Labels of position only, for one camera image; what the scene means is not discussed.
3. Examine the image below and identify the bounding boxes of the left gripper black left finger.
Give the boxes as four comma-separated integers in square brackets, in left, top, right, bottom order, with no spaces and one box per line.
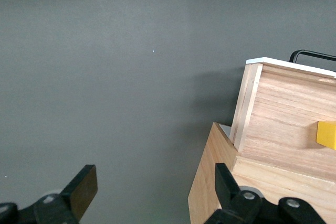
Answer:
[0,164,99,224]

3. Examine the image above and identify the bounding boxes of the yellow cube block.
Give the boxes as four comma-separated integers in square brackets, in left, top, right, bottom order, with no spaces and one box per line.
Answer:
[316,121,336,151]

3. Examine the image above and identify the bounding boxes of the wooden drawer cabinet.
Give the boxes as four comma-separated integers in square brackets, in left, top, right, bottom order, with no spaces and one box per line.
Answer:
[188,122,336,224]

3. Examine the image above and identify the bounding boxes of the white-front drawer with black handle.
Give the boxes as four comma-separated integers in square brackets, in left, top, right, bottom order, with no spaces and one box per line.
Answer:
[230,49,336,182]

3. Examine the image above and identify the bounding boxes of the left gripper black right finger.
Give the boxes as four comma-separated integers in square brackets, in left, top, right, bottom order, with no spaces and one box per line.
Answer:
[206,163,328,224]

